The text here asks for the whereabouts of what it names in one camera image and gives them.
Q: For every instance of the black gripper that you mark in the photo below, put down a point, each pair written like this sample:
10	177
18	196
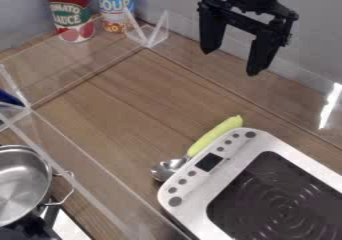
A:
264	18

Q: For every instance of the green handled metal spoon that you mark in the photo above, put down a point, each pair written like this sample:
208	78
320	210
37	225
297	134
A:
164	169

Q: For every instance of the white and black stove top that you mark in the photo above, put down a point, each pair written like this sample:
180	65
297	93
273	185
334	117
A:
251	188

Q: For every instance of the black stove under pot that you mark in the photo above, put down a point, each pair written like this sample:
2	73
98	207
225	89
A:
34	226

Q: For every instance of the alphabet soup can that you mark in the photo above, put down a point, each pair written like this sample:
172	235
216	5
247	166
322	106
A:
112	14

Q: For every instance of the tomato sauce can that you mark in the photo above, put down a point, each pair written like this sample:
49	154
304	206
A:
72	20

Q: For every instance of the blue object at left edge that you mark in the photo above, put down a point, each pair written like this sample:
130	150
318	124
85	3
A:
6	98

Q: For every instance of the stainless steel pot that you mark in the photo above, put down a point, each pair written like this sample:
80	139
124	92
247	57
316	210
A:
25	184

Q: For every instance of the clear acrylic corner bracket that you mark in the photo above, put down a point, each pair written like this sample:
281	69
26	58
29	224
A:
145	35

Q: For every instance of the clear acrylic left bracket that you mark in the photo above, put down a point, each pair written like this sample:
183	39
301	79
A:
14	106

